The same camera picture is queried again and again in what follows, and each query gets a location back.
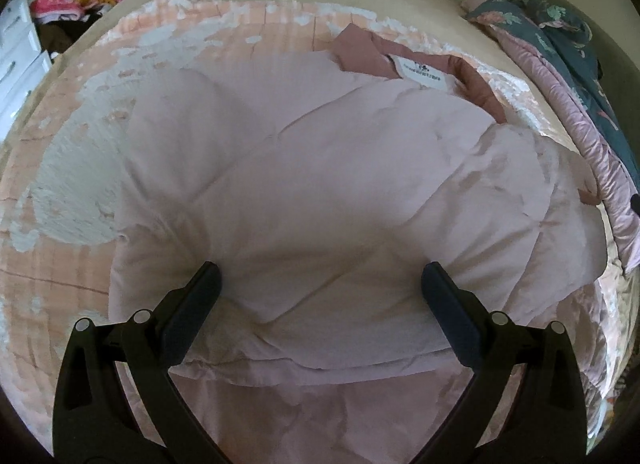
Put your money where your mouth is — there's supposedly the dark blue floral quilt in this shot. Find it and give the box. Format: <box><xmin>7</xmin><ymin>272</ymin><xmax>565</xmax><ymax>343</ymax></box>
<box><xmin>461</xmin><ymin>0</ymin><xmax>640</xmax><ymax>275</ymax></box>

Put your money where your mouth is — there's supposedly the peach plaid cloud blanket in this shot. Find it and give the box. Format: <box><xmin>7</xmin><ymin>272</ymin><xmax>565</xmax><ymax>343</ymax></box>
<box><xmin>0</xmin><ymin>0</ymin><xmax>640</xmax><ymax>464</ymax></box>

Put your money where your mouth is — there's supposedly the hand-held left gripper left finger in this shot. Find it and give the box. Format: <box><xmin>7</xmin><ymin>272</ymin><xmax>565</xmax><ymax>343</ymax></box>
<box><xmin>51</xmin><ymin>260</ymin><xmax>236</xmax><ymax>464</ymax></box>

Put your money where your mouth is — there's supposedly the pink quilted jacket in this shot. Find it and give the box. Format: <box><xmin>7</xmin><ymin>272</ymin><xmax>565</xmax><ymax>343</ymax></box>
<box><xmin>107</xmin><ymin>23</ymin><xmax>610</xmax><ymax>387</ymax></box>

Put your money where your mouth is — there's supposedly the white drawer chest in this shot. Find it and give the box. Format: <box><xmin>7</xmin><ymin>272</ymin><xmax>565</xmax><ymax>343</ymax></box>
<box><xmin>0</xmin><ymin>0</ymin><xmax>53</xmax><ymax>130</ymax></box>

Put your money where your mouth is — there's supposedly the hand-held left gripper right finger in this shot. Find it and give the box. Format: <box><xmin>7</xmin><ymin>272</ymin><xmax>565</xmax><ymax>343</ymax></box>
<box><xmin>410</xmin><ymin>261</ymin><xmax>588</xmax><ymax>464</ymax></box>

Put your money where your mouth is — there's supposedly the dark brown clothes pile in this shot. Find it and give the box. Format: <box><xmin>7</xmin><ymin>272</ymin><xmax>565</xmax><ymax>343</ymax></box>
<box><xmin>39</xmin><ymin>0</ymin><xmax>136</xmax><ymax>56</ymax></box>

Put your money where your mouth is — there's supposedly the grey bed headboard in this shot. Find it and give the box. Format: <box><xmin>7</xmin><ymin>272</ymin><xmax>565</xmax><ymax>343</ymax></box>
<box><xmin>515</xmin><ymin>0</ymin><xmax>640</xmax><ymax>155</ymax></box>

